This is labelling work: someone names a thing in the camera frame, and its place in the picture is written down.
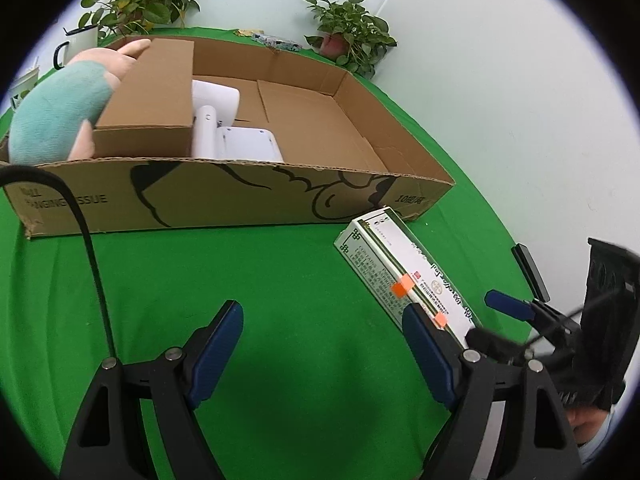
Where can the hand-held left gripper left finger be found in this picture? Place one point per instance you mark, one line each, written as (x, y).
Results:
(220, 345)

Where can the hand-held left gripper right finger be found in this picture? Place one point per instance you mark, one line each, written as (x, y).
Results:
(425, 350)

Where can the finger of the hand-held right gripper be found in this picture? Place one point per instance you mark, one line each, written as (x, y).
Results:
(492, 342)
(502, 302)

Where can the green and white medicine box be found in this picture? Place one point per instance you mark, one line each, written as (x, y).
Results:
(380, 260)

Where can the large printed cardboard box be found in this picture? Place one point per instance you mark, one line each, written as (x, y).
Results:
(225, 200)

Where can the brown cardboard box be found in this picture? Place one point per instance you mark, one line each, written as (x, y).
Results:
(150, 90)

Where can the person's right forearm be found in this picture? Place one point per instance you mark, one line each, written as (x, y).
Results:
(592, 427)

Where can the person's right hand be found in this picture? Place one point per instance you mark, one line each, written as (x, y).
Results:
(595, 375)

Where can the small black phone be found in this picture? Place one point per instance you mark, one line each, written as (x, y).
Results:
(531, 270)

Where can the green table cloth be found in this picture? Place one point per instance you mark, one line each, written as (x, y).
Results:
(275, 310)

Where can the white hair dryer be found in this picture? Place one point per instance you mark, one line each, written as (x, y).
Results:
(245, 145)

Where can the teal and pink plush toy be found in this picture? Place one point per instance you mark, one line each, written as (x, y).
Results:
(55, 105)

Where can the small printed packet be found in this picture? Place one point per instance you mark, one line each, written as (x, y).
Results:
(277, 42)

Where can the potted plant in pink pot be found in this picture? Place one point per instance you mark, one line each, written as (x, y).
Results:
(350, 30)

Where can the leafy potted plant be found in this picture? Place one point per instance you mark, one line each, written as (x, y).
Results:
(135, 0)

